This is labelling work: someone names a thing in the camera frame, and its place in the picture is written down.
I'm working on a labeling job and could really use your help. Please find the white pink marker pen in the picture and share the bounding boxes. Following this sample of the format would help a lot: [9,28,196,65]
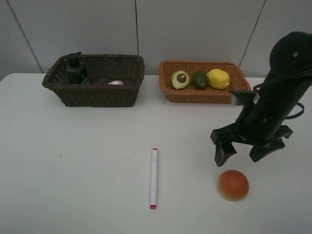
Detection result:
[150,148,158,210]

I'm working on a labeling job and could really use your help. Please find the orange wicker basket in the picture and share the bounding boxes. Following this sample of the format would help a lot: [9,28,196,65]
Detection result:
[159,60,251,104]

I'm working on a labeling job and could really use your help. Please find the dark brown wicker basket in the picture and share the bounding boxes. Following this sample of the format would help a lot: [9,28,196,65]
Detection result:
[42,54,145,107]

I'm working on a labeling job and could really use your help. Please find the pink squeeze bottle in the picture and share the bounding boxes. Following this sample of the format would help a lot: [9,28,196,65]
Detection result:
[108,80,124,85]

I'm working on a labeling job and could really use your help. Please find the black whiteboard eraser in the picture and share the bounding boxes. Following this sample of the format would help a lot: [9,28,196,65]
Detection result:
[94,78,111,85]

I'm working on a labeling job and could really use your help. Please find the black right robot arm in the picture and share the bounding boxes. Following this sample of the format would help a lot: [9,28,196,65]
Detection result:
[211,32,312,167]

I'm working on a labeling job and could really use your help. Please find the halved avocado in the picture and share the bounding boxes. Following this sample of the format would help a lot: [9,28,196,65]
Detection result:
[171,70,190,90]

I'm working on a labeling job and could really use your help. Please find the dark green pump bottle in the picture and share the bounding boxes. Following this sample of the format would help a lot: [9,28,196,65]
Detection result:
[66,52,89,85]

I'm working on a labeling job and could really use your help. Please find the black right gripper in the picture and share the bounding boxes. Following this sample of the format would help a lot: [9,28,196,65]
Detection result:
[211,105,293,167]

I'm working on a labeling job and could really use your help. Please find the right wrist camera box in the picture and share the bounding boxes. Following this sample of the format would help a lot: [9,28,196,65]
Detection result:
[230,90,256,106]

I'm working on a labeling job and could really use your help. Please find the green lime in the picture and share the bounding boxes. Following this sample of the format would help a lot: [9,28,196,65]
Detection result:
[192,71,209,90]

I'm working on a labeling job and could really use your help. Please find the yellow lemon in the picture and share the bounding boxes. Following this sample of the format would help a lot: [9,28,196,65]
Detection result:
[207,69,230,90]

